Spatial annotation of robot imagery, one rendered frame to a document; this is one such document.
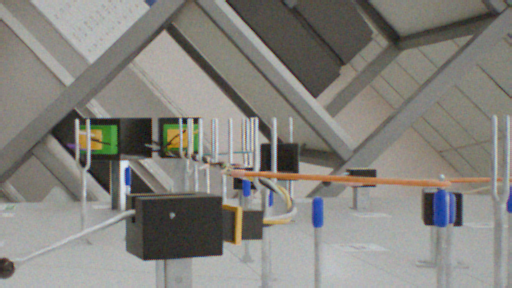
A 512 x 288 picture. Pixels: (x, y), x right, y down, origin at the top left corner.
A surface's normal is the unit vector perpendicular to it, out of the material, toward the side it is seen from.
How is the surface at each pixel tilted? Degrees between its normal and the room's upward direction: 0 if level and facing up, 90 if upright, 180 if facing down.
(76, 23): 90
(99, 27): 90
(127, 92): 90
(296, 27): 90
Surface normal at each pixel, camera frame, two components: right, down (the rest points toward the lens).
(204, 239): 0.33, 0.04
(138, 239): -0.94, 0.03
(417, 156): 0.00, -0.06
